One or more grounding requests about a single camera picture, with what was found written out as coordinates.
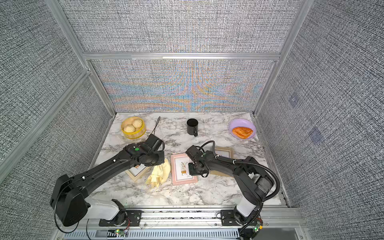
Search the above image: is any yellow microfibre cloth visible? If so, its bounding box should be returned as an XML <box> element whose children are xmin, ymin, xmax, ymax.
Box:
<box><xmin>146</xmin><ymin>158</ymin><xmax>171</xmax><ymax>189</ymax></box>

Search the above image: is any pink picture frame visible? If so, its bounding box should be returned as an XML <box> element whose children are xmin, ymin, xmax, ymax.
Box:
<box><xmin>171</xmin><ymin>154</ymin><xmax>198</xmax><ymax>185</ymax></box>

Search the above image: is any wooden picture frame deer print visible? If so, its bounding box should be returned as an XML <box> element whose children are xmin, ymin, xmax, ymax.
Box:
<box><xmin>210</xmin><ymin>147</ymin><xmax>234</xmax><ymax>178</ymax></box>

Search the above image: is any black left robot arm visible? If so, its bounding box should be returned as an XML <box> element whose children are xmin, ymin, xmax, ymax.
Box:
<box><xmin>50</xmin><ymin>134</ymin><xmax>165</xmax><ymax>227</ymax></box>

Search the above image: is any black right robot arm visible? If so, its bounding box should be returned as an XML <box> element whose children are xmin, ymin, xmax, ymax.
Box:
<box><xmin>186</xmin><ymin>145</ymin><xmax>281</xmax><ymax>227</ymax></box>

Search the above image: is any yellow bamboo steamer basket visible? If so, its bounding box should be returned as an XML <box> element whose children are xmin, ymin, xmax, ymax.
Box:
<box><xmin>121</xmin><ymin>117</ymin><xmax>147</xmax><ymax>140</ymax></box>

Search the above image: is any right steamed bun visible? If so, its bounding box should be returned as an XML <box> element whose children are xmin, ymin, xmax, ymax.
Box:
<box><xmin>132</xmin><ymin>119</ymin><xmax>143</xmax><ymax>129</ymax></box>

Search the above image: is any steamed bun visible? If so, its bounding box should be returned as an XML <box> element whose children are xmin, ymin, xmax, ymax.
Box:
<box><xmin>132</xmin><ymin>119</ymin><xmax>143</xmax><ymax>129</ymax></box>
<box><xmin>123</xmin><ymin>125</ymin><xmax>136</xmax><ymax>133</ymax></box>

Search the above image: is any left steamed bun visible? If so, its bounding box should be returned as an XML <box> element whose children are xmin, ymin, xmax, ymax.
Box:
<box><xmin>123</xmin><ymin>125</ymin><xmax>136</xmax><ymax>133</ymax></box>

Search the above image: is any black mug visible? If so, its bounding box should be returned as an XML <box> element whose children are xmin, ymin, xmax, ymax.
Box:
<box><xmin>187</xmin><ymin>119</ymin><xmax>199</xmax><ymax>137</ymax></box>

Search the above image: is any orange food in bowl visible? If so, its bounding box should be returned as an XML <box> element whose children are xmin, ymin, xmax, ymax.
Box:
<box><xmin>232</xmin><ymin>127</ymin><xmax>254</xmax><ymax>139</ymax></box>

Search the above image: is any purple bowl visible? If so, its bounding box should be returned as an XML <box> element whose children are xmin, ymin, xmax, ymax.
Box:
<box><xmin>229</xmin><ymin>119</ymin><xmax>257</xmax><ymax>140</ymax></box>

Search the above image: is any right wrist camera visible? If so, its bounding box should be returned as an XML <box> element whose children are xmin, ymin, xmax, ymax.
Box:
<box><xmin>186</xmin><ymin>145</ymin><xmax>204</xmax><ymax>163</ymax></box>

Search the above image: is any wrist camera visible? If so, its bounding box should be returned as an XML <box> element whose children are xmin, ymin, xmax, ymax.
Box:
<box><xmin>145</xmin><ymin>134</ymin><xmax>165</xmax><ymax>152</ymax></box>
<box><xmin>186</xmin><ymin>145</ymin><xmax>204</xmax><ymax>163</ymax></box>

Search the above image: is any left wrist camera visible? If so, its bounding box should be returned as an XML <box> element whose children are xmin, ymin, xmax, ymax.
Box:
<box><xmin>145</xmin><ymin>134</ymin><xmax>165</xmax><ymax>152</ymax></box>

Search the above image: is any light wood picture frame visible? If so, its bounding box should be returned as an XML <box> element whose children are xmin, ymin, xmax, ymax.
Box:
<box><xmin>125</xmin><ymin>165</ymin><xmax>150</xmax><ymax>182</ymax></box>

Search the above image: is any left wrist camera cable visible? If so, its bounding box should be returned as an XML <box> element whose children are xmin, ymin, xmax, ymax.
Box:
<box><xmin>149</xmin><ymin>116</ymin><xmax>162</xmax><ymax>137</ymax></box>

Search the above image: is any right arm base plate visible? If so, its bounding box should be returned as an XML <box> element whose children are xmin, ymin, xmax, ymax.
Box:
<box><xmin>220</xmin><ymin>209</ymin><xmax>264</xmax><ymax>226</ymax></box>

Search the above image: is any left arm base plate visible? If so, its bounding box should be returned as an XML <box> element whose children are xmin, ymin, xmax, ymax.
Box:
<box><xmin>99</xmin><ymin>210</ymin><xmax>142</xmax><ymax>227</ymax></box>

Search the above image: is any black corrugated cable conduit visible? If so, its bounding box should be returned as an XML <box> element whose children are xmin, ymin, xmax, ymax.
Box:
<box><xmin>197</xmin><ymin>140</ymin><xmax>281</xmax><ymax>202</ymax></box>

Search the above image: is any aluminium front rail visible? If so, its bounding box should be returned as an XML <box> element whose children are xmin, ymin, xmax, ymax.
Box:
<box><xmin>51</xmin><ymin>206</ymin><xmax>311</xmax><ymax>240</ymax></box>

